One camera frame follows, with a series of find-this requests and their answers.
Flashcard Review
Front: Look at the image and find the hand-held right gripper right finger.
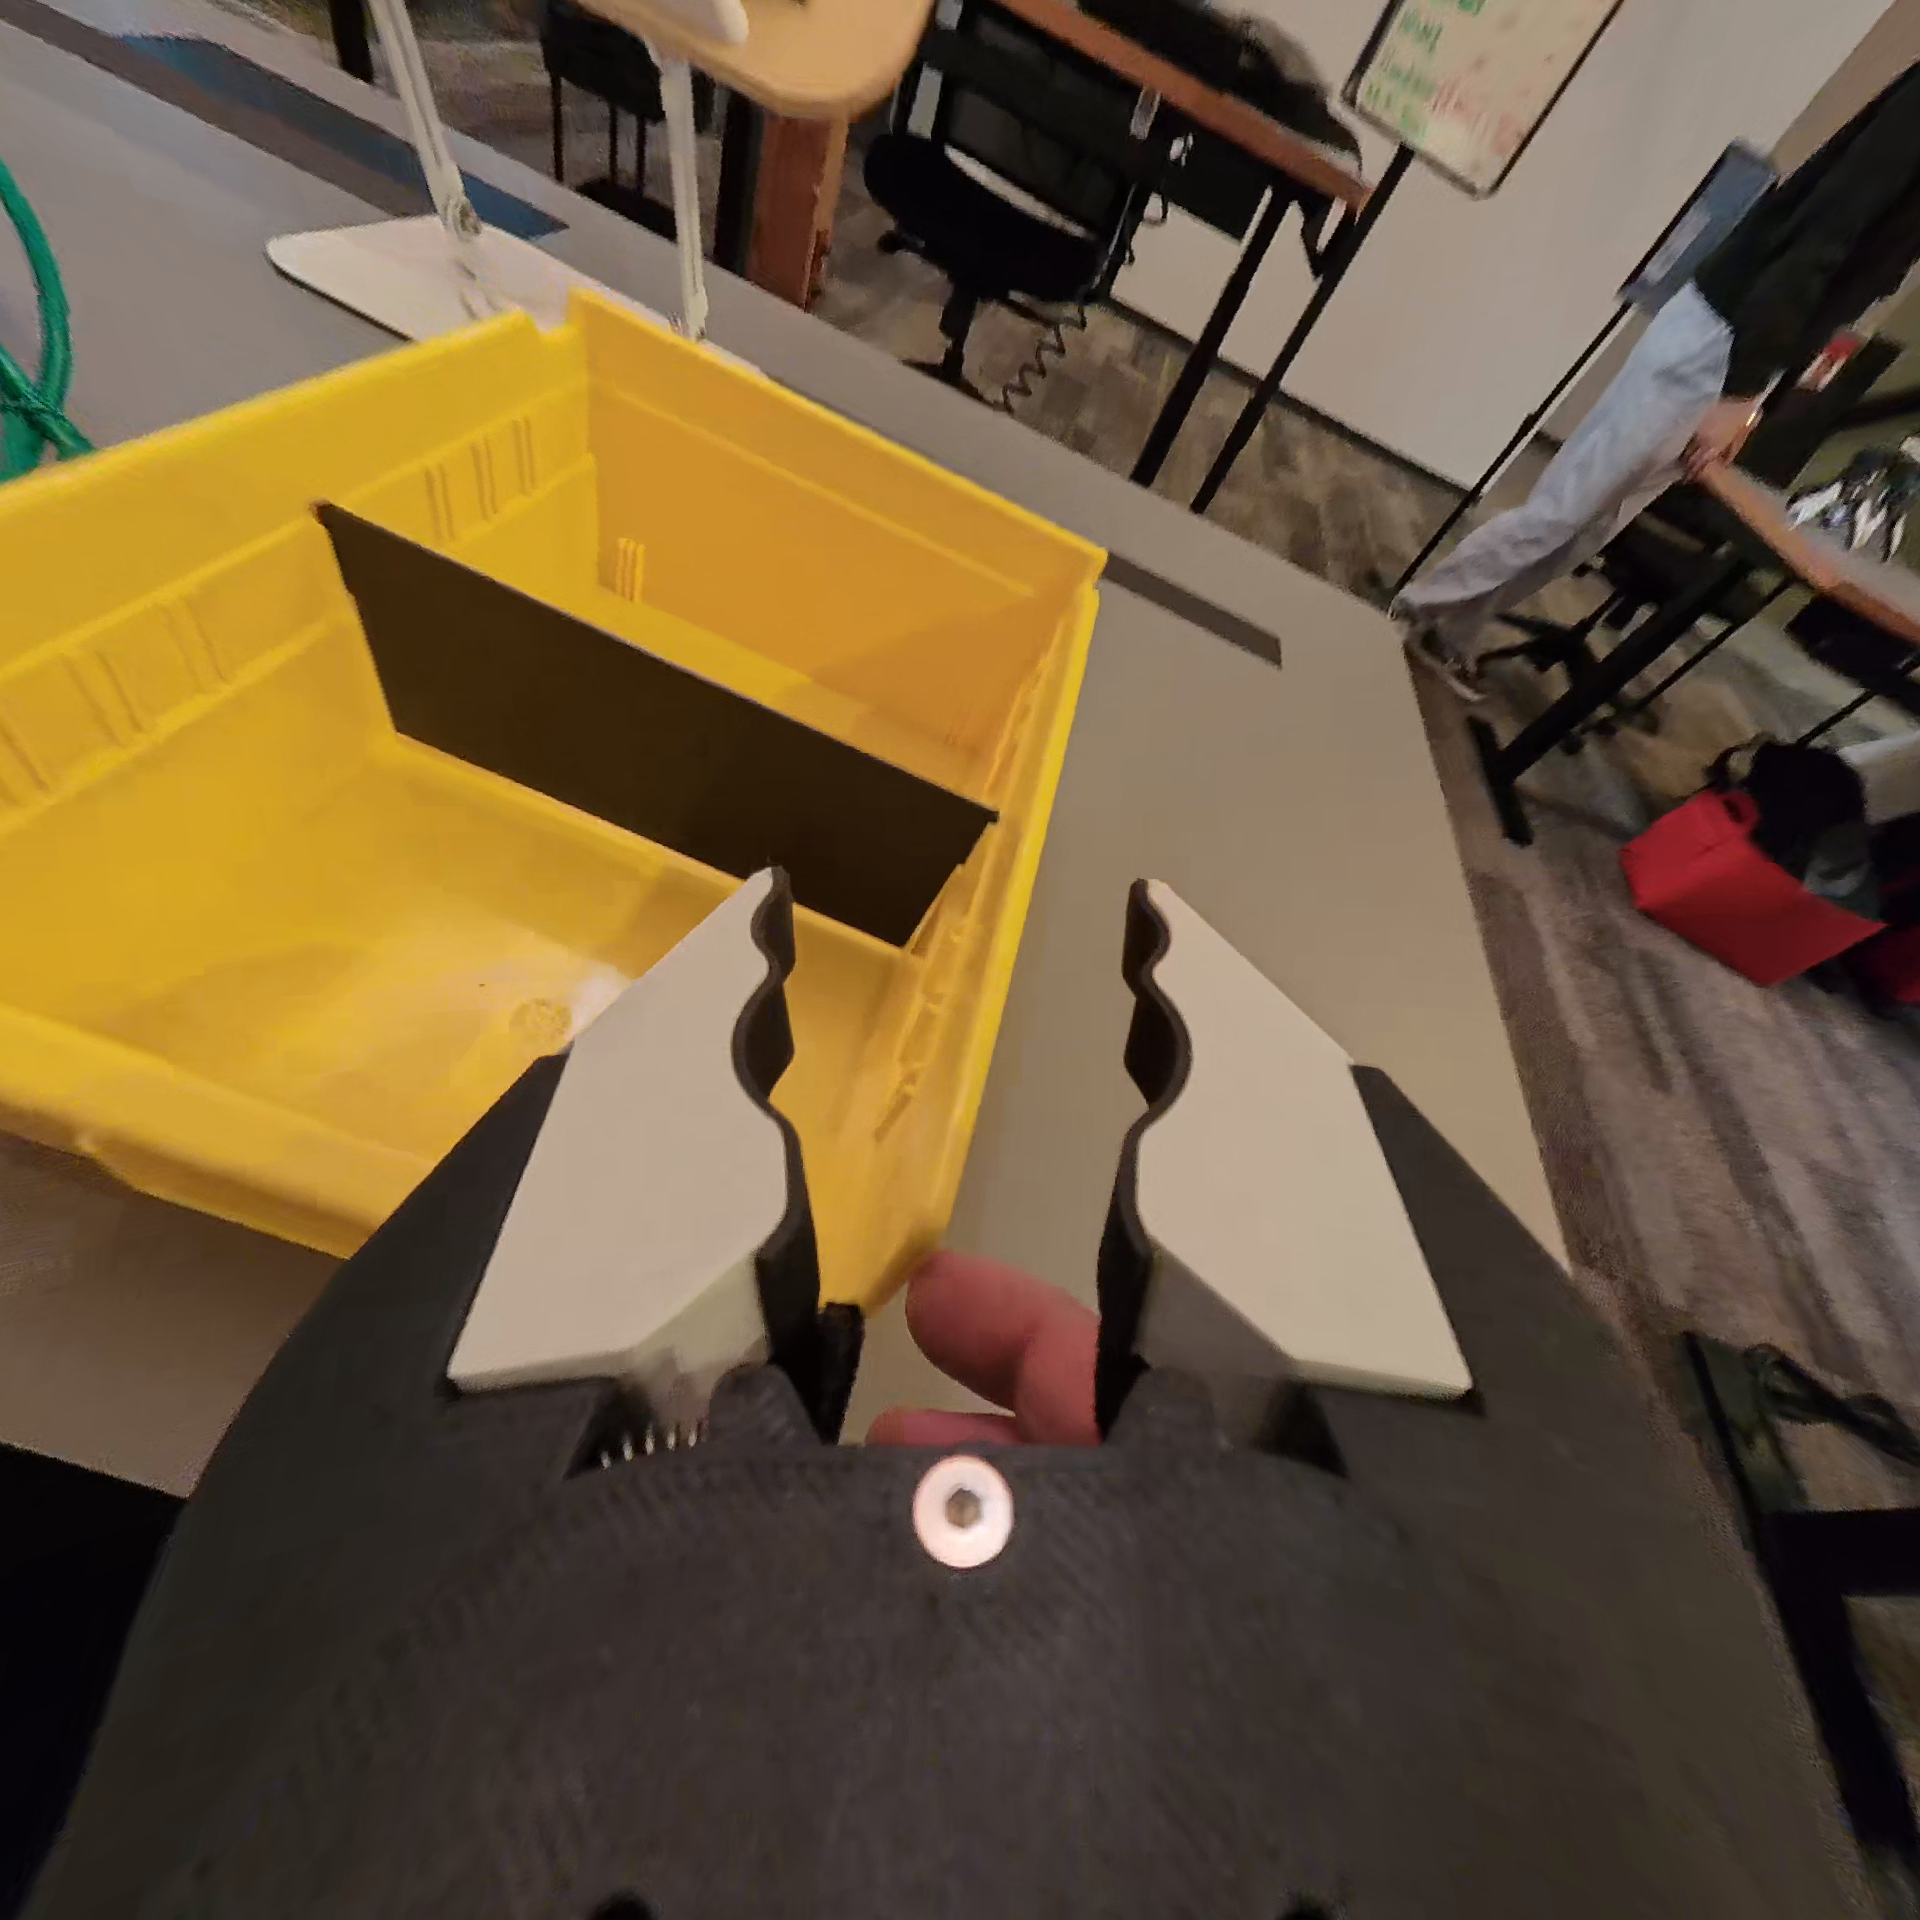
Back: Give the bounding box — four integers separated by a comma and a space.
1095, 877, 1476, 1431

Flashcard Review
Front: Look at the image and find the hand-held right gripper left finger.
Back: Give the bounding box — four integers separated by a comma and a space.
445, 863, 823, 1390

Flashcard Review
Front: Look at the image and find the yellow plastic bin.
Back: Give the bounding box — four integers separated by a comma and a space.
0, 291, 1111, 1307

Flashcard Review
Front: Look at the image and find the green ethernet cable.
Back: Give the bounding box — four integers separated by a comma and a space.
0, 154, 97, 478

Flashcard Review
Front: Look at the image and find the person's right hand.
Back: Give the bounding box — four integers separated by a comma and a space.
871, 1251, 1103, 1451

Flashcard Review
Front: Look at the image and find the black bin divider panel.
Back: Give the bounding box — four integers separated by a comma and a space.
316, 498, 1001, 946

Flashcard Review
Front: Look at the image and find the red bag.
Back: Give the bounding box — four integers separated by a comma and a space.
1621, 785, 1888, 991

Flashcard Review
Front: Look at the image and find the wooden office table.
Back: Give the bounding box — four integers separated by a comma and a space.
988, 0, 1375, 508
1476, 448, 1920, 849

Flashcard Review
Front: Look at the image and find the clear stand rod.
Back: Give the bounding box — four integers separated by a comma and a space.
363, 0, 500, 319
654, 62, 713, 340

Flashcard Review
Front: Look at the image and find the black office chair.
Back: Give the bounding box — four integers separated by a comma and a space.
860, 30, 1202, 407

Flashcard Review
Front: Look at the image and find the whiteboard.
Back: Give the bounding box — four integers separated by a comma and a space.
1342, 0, 1632, 198

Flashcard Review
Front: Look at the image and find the instruction sheet on stand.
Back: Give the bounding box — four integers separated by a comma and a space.
573, 0, 933, 120

